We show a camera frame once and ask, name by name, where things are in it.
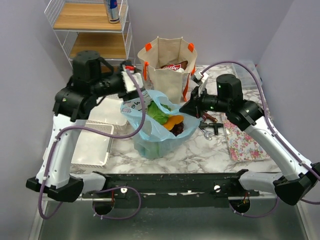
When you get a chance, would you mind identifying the silver blue drink can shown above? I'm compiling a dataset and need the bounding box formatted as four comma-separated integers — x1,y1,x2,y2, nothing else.
103,0,120,24

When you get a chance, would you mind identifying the silver open-end wrench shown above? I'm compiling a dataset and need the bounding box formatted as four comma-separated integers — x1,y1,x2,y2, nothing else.
199,127,214,140

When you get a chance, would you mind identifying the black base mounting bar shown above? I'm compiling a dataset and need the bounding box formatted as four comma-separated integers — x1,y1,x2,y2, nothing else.
83,173,259,209

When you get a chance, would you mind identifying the beige canvas tote bag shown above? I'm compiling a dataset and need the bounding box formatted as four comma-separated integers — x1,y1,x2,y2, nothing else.
137,37,198,104

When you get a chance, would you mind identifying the white perforated basket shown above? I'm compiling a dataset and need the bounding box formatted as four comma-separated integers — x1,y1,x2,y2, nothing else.
88,94,127,127
42,119,115,168

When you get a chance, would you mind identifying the green lettuce leaf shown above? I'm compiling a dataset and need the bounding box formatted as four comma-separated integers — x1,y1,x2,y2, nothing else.
146,101,172,125

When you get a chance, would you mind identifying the black pipe tee fitting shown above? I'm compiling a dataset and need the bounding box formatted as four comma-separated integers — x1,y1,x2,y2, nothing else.
199,122,224,135

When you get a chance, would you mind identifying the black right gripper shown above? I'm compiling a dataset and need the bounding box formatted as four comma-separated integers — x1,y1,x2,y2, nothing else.
179,85,230,119

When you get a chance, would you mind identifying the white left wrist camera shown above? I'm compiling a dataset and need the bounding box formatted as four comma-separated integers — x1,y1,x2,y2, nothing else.
120,64,144,93

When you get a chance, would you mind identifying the aluminium rail frame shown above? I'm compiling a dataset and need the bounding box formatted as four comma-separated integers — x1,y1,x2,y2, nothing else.
27,192,320,240

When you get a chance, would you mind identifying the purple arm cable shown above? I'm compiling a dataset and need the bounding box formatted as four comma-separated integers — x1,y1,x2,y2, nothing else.
199,60,320,218
38,68,147,221

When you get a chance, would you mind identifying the orange dried fruit piece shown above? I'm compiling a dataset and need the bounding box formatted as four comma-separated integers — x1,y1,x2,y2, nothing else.
162,115,184,131

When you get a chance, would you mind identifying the floral pattern tray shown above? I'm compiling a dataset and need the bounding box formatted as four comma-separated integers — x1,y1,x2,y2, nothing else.
220,113,270,163

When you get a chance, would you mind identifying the clear plastic organizer box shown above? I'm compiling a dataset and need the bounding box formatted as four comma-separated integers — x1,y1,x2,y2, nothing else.
232,60,262,90

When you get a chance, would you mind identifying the blue plastic grocery bag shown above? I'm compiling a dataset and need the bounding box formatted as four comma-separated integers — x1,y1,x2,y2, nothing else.
133,90,200,159

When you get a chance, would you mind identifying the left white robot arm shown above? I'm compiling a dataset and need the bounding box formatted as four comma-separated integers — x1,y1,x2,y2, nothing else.
25,50,138,203

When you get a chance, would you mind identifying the dark red handled tool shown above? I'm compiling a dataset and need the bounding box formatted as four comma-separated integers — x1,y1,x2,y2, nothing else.
202,113,218,123

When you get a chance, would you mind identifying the white perforated basket rear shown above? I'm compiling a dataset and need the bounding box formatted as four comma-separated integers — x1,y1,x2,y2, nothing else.
88,94,127,127

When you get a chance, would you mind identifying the white perforated basket front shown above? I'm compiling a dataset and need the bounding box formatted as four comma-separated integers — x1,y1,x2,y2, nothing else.
42,119,115,168

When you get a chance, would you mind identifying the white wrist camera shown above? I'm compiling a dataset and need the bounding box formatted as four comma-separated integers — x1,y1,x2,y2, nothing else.
191,70,209,97
120,64,144,93

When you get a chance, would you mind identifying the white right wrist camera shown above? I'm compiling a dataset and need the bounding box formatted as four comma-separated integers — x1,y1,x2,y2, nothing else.
191,70,209,97

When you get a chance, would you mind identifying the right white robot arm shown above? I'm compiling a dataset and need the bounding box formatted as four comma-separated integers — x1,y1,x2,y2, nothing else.
179,73,320,206

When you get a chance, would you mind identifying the red white snack packet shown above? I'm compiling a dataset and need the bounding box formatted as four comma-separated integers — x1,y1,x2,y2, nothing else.
160,60,188,74

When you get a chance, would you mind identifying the white wire shelf rack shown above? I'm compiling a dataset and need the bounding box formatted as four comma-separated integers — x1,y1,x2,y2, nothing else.
44,0,136,66

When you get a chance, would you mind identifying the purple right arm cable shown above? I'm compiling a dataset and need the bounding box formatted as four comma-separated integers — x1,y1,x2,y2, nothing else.
199,60,320,218

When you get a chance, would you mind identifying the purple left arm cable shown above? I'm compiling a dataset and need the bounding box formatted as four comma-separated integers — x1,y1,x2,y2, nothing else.
38,68,147,221

